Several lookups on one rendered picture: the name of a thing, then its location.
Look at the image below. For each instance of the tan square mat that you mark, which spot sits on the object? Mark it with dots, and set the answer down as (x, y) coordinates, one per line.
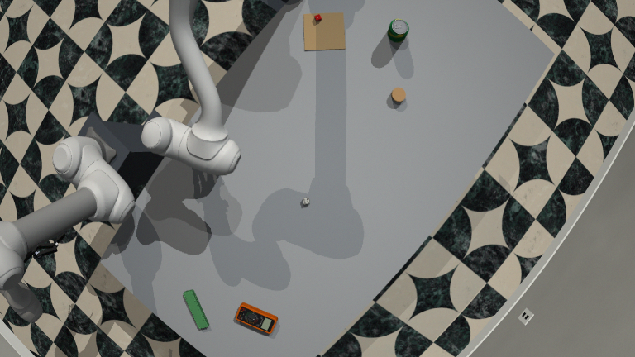
(327, 34)

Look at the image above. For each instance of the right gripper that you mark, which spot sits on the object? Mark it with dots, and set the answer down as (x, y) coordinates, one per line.
(52, 246)

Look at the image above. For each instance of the tan cylinder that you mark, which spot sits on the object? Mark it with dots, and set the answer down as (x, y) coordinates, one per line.
(398, 94)

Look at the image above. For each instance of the orange digital multimeter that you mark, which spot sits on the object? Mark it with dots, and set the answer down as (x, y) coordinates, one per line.
(256, 318)

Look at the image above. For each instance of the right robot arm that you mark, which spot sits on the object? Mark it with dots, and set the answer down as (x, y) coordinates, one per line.
(103, 195)

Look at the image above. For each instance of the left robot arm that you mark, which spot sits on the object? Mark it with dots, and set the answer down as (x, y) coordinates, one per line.
(205, 146)

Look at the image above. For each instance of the green soda can with yellow stripes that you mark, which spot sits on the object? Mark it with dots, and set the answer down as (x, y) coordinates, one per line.
(397, 31)

